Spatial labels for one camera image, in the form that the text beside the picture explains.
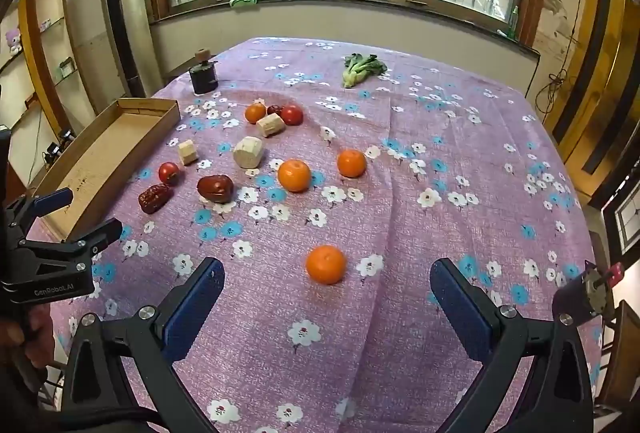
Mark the pink plush toy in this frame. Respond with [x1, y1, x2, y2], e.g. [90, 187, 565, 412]
[6, 28, 23, 56]

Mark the small beige yam chunk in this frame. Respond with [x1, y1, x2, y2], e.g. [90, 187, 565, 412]
[178, 139, 198, 166]

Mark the dark red date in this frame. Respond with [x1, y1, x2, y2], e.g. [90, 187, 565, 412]
[267, 104, 283, 115]

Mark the red cherry tomato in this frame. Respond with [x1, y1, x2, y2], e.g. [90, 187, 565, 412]
[157, 162, 181, 187]
[279, 104, 304, 126]

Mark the tall standing air conditioner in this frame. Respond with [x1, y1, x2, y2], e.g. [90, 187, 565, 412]
[101, 0, 163, 98]

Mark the black jar with cork knob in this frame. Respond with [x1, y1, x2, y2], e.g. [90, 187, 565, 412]
[189, 48, 218, 95]

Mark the purple floral tablecloth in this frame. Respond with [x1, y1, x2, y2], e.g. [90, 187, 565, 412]
[52, 37, 593, 432]

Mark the hanging cable on wall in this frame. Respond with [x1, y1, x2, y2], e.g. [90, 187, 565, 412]
[534, 0, 587, 123]

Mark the orange tangerine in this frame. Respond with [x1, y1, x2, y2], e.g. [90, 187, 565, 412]
[244, 102, 267, 125]
[305, 245, 347, 286]
[336, 149, 367, 178]
[278, 159, 311, 193]

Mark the green bok choy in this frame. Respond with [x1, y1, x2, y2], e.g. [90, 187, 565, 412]
[342, 52, 387, 88]

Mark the brown cardboard tray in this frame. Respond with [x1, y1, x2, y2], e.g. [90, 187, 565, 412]
[35, 98, 180, 240]

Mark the person left hand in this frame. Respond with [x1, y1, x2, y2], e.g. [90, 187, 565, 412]
[0, 303, 55, 368]

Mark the wooden wall shelf unit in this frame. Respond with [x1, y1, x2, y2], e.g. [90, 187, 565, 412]
[1, 0, 96, 187]

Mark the green bottle on sill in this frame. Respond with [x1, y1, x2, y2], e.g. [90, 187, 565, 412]
[506, 5, 518, 41]

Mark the small wrinkled red date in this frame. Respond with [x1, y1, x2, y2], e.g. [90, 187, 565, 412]
[138, 184, 174, 214]

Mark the large red jujube date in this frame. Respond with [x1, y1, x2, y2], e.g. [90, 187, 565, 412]
[196, 175, 234, 204]

